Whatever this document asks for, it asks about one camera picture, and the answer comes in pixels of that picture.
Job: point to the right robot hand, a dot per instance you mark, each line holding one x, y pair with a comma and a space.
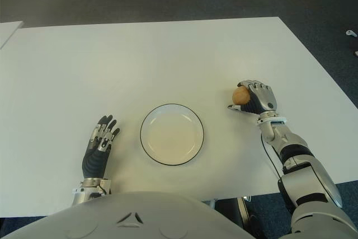
264, 96

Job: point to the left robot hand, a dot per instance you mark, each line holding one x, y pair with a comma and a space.
95, 160

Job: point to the yellow-red apple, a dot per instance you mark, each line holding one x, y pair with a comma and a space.
240, 96

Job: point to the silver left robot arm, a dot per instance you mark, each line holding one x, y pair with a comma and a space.
84, 194

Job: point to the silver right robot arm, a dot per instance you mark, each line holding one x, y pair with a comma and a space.
305, 183

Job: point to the white plate with black rim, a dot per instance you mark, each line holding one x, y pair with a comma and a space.
172, 138

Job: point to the grey robot torso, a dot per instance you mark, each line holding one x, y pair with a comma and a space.
134, 216

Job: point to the small white floor object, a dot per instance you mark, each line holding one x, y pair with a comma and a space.
349, 33

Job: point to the black table leg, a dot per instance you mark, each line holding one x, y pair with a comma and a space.
246, 213

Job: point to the white side table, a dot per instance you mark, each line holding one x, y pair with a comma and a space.
8, 32

